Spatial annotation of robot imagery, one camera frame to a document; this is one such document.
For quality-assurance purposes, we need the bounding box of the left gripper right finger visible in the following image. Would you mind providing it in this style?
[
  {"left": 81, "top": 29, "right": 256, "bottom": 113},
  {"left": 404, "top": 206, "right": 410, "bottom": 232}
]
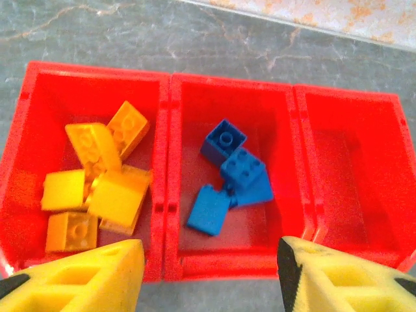
[{"left": 277, "top": 236, "right": 416, "bottom": 312}]

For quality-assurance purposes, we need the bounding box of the blue lego brick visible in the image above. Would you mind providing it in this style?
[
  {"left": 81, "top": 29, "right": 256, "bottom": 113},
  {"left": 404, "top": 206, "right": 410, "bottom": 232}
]
[
  {"left": 187, "top": 184, "right": 237, "bottom": 237},
  {"left": 200, "top": 118, "right": 248, "bottom": 170},
  {"left": 227, "top": 168, "right": 274, "bottom": 207},
  {"left": 220, "top": 148, "right": 267, "bottom": 189}
]

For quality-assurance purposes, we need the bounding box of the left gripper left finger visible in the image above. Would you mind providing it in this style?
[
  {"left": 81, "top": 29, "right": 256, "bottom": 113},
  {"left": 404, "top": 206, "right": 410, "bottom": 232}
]
[{"left": 0, "top": 239, "right": 146, "bottom": 312}]

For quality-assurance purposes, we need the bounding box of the yellow lego brick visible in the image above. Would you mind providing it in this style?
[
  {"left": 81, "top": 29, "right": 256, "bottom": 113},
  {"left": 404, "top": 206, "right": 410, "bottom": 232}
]
[
  {"left": 45, "top": 211, "right": 98, "bottom": 254},
  {"left": 107, "top": 100, "right": 150, "bottom": 160},
  {"left": 87, "top": 168, "right": 146, "bottom": 228},
  {"left": 64, "top": 122, "right": 123, "bottom": 172},
  {"left": 99, "top": 164, "right": 153, "bottom": 237},
  {"left": 42, "top": 168, "right": 87, "bottom": 212}
]

